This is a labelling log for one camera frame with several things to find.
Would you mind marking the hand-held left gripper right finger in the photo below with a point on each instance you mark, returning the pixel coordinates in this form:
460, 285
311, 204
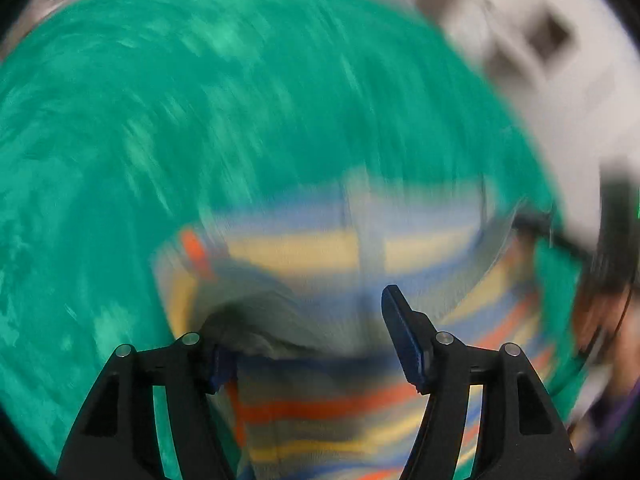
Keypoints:
400, 330

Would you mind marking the striped knit sweater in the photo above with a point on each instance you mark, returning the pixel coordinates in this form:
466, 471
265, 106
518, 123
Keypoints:
325, 270

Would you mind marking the green patterned blanket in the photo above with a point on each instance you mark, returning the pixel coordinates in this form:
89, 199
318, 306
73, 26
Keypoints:
200, 110

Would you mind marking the white wardrobe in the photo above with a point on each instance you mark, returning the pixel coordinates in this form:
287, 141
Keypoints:
575, 85

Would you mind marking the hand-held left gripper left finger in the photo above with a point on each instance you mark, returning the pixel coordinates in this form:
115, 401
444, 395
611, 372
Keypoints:
220, 365

